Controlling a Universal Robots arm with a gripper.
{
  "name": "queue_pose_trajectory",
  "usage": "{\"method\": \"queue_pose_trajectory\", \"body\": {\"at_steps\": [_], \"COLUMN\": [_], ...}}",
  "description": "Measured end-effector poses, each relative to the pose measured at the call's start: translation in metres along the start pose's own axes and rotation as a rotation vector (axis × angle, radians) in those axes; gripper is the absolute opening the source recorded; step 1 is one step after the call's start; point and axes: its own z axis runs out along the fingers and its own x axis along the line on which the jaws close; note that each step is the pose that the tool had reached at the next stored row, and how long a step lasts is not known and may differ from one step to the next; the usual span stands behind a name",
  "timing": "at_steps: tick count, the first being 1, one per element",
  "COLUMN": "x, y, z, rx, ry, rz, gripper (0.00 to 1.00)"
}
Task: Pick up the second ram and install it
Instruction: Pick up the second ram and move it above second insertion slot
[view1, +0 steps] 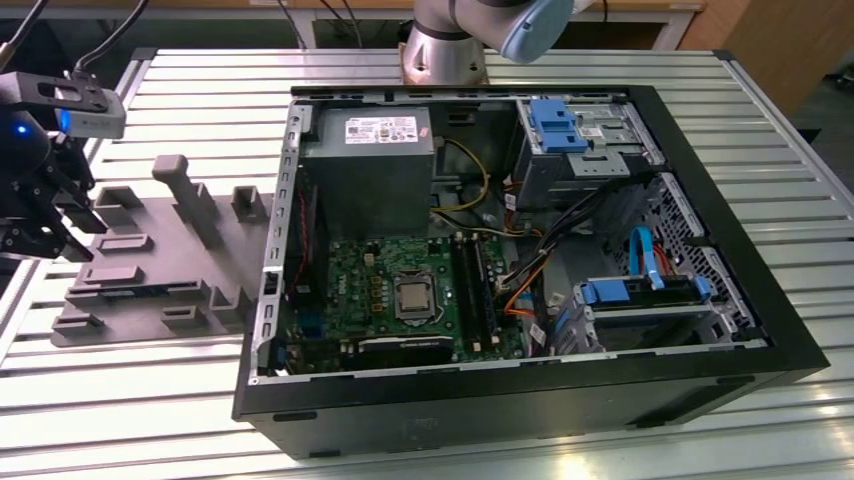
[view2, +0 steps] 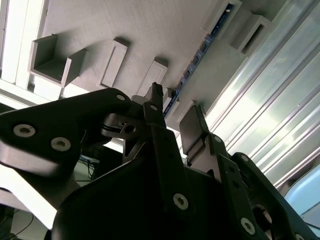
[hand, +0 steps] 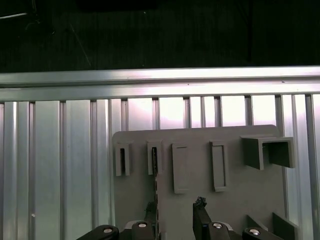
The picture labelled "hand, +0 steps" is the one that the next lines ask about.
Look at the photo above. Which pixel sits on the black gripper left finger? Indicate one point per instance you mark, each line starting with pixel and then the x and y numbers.
pixel 142 232

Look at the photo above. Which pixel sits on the dark green RAM stick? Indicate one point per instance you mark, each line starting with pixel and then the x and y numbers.
pixel 156 200

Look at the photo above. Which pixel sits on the grey parts rack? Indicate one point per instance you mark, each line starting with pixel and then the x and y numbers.
pixel 197 170

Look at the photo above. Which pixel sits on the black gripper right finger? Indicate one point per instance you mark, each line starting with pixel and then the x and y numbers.
pixel 200 225

